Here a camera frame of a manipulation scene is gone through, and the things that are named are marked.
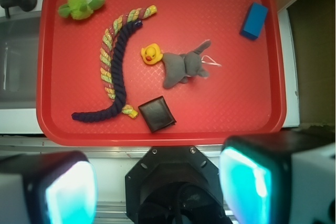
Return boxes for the multicolour twisted rope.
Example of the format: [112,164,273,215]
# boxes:
[99,5,158,120]

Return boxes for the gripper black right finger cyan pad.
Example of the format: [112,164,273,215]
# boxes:
[219,131,335,223]

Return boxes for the grey plush elephant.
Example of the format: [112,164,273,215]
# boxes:
[162,40,222,89]

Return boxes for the black leather wallet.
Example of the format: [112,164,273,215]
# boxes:
[138,96,176,133]

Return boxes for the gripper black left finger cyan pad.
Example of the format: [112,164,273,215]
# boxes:
[1,151,98,223]

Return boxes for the green plush frog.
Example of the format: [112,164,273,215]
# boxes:
[57,0,106,20]

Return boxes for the red plastic tray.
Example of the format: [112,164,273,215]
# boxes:
[36,0,286,146]

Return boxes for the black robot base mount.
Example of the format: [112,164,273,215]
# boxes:
[125,146,232,223]

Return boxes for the dark navy twisted rope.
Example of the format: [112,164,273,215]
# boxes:
[71,20,143,123]

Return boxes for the blue block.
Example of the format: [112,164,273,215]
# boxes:
[240,2,268,40]

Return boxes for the stainless steel sink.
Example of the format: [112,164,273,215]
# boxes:
[1,16,40,109]

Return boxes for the yellow rubber duck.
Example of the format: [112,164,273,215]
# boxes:
[140,43,163,65]

